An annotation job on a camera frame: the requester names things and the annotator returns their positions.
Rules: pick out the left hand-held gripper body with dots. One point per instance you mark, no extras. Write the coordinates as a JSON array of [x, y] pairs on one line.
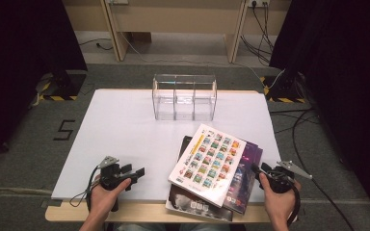
[[110, 174]]

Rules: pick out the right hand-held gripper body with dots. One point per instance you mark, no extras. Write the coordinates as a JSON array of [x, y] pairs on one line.
[[279, 181]]

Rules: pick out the white book with picture grid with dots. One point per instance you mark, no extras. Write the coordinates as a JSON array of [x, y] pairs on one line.
[[208, 160]]

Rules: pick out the dark brown magazine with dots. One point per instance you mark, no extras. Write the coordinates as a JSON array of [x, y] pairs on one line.
[[186, 200]]

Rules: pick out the clear acrylic book organizer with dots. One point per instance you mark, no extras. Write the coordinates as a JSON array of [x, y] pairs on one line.
[[163, 109]]

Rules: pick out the person's right hand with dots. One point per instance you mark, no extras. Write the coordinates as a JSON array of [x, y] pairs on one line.
[[279, 205]]

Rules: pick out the person's left hand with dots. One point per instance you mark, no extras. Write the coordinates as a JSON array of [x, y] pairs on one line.
[[102, 200]]

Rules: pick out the white board sheet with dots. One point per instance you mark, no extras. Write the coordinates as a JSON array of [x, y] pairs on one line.
[[125, 134]]

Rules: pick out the black stand base hazard tape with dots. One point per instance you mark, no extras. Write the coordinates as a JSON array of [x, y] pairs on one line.
[[285, 86], [67, 85]]

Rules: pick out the black curtain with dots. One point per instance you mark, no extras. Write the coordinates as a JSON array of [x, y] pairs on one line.
[[13, 64], [350, 80]]

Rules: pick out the beige wooden desk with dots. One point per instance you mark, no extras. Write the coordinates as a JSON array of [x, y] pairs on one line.
[[173, 16]]

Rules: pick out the white wall socket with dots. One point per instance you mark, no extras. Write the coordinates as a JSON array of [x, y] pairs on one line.
[[259, 2]]

